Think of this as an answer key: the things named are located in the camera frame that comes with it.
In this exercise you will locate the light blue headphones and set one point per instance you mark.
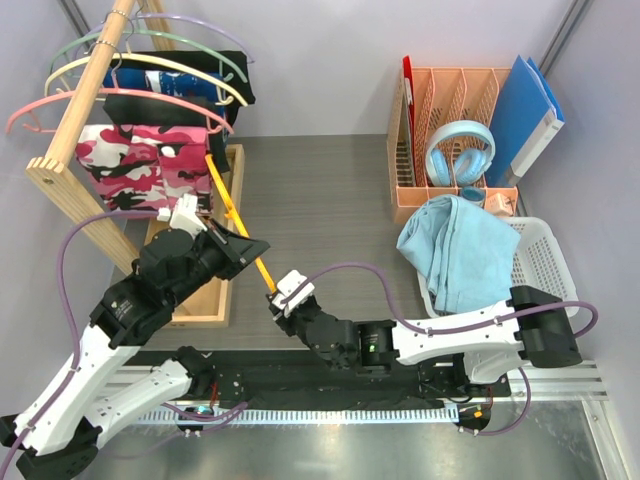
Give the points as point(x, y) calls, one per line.
point(459, 153)

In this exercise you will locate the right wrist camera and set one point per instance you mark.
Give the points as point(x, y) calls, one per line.
point(291, 291)

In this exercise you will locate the white slotted cable duct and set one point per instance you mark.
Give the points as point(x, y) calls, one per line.
point(447, 414)

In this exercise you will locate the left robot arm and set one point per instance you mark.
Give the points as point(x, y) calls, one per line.
point(64, 429)

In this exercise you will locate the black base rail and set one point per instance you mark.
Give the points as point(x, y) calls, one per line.
point(297, 380)

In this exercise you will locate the pink camouflage trousers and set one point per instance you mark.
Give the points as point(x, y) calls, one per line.
point(139, 167)

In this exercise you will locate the blue white small jar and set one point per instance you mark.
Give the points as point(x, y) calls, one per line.
point(474, 195)

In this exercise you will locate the orange desk file organizer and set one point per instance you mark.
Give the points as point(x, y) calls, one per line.
point(425, 100)

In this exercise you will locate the cream plastic hanger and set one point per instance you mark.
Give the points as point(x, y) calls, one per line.
point(172, 65)

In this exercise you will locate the purple plastic hanger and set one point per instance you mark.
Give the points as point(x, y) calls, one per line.
point(232, 54)

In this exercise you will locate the wooden clothes rack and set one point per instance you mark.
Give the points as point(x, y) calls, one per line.
point(210, 306)

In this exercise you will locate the dark grey trousers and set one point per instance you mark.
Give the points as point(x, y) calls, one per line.
point(152, 112)

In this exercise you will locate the orange plastic hanger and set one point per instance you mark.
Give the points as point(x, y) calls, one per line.
point(234, 216)

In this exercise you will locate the blue folder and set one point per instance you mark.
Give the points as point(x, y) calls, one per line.
point(526, 118)

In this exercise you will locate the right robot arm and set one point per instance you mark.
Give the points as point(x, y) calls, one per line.
point(531, 327)

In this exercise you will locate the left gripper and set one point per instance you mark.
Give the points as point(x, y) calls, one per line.
point(235, 250)

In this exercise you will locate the white plastic basket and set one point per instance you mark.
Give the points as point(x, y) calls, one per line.
point(538, 262)

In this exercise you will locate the blue patterned trousers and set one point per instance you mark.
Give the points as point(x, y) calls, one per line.
point(175, 84)

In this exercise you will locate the red folder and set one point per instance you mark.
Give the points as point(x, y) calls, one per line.
point(409, 102)

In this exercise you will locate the green plastic hanger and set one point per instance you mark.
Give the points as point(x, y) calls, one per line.
point(157, 34)

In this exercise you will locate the light blue trousers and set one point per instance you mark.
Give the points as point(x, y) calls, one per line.
point(464, 253)

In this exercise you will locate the pink plastic hanger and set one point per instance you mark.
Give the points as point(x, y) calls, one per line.
point(130, 95)

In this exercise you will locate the black trousers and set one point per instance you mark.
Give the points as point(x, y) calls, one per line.
point(200, 61)

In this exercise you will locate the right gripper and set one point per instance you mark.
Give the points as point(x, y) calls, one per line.
point(283, 320)

